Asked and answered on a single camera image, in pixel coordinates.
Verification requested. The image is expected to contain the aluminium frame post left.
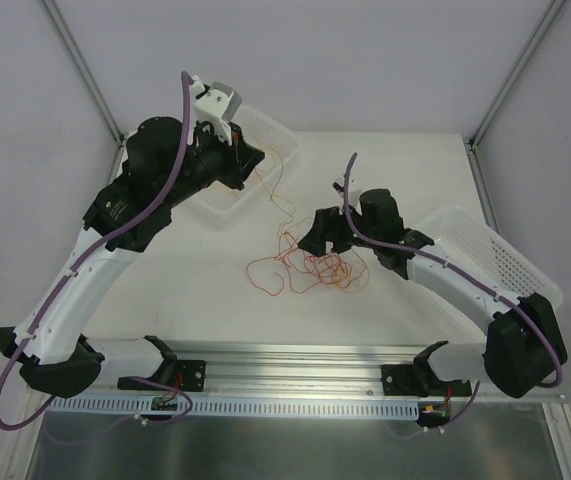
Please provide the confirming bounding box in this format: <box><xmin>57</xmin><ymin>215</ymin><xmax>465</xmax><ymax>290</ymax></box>
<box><xmin>39</xmin><ymin>0</ymin><xmax>126</xmax><ymax>146</ymax></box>

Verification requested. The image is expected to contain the white slotted cable duct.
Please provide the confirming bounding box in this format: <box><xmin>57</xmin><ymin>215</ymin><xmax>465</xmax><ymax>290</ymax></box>
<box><xmin>50</xmin><ymin>393</ymin><xmax>419</xmax><ymax>421</ymax></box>

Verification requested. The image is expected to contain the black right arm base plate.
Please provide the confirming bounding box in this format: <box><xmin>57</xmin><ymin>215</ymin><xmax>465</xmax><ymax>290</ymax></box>
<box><xmin>380</xmin><ymin>364</ymin><xmax>472</xmax><ymax>398</ymax></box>

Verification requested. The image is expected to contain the aluminium frame post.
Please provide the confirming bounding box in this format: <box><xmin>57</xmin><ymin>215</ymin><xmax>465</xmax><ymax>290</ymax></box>
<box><xmin>39</xmin><ymin>0</ymin><xmax>126</xmax><ymax>146</ymax></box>
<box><xmin>466</xmin><ymin>0</ymin><xmax>569</xmax><ymax>151</ymax></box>

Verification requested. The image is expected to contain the aluminium frame post right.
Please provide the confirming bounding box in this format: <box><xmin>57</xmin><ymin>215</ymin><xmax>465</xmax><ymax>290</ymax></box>
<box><xmin>466</xmin><ymin>0</ymin><xmax>569</xmax><ymax>151</ymax></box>

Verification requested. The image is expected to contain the white plastic basket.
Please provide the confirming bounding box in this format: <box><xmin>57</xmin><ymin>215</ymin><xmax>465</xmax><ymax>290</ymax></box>
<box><xmin>407</xmin><ymin>206</ymin><xmax>563</xmax><ymax>332</ymax></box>
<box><xmin>189</xmin><ymin>104</ymin><xmax>300</xmax><ymax>221</ymax></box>

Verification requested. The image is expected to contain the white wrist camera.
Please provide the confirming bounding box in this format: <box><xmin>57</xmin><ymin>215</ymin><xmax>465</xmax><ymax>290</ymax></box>
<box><xmin>332</xmin><ymin>176</ymin><xmax>362</xmax><ymax>199</ymax></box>
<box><xmin>189</xmin><ymin>75</ymin><xmax>242</xmax><ymax>145</ymax></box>

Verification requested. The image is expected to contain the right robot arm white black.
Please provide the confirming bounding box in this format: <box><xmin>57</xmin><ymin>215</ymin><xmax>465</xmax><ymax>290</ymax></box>
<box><xmin>298</xmin><ymin>189</ymin><xmax>568</xmax><ymax>398</ymax></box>

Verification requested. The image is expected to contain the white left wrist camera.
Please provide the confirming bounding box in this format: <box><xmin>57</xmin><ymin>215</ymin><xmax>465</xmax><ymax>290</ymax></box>
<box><xmin>189</xmin><ymin>75</ymin><xmax>242</xmax><ymax>145</ymax></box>

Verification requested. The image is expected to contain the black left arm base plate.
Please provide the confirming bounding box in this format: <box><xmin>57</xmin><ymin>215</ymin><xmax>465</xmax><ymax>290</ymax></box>
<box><xmin>143</xmin><ymin>359</ymin><xmax>207</xmax><ymax>392</ymax></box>

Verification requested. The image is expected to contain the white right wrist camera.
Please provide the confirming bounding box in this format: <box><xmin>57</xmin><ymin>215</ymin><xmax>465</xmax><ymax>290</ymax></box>
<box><xmin>332</xmin><ymin>176</ymin><xmax>362</xmax><ymax>199</ymax></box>

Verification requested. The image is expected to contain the white right plastic basket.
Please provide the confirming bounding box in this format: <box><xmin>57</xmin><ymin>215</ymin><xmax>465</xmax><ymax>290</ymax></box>
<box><xmin>407</xmin><ymin>206</ymin><xmax>563</xmax><ymax>332</ymax></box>

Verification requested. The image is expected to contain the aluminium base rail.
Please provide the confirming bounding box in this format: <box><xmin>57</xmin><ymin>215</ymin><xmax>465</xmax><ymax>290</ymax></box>
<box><xmin>24</xmin><ymin>339</ymin><xmax>566</xmax><ymax>404</ymax></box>

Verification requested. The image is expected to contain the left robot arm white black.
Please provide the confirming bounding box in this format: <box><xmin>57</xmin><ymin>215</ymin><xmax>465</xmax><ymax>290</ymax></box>
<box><xmin>0</xmin><ymin>116</ymin><xmax>265</xmax><ymax>398</ymax></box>

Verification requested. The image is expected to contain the orange yellow cable pile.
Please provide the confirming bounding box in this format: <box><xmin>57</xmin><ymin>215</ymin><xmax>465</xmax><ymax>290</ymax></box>
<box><xmin>244</xmin><ymin>224</ymin><xmax>370</xmax><ymax>299</ymax></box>

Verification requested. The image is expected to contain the white left plastic basket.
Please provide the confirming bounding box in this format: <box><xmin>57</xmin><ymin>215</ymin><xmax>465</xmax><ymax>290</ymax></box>
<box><xmin>189</xmin><ymin>104</ymin><xmax>300</xmax><ymax>221</ymax></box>

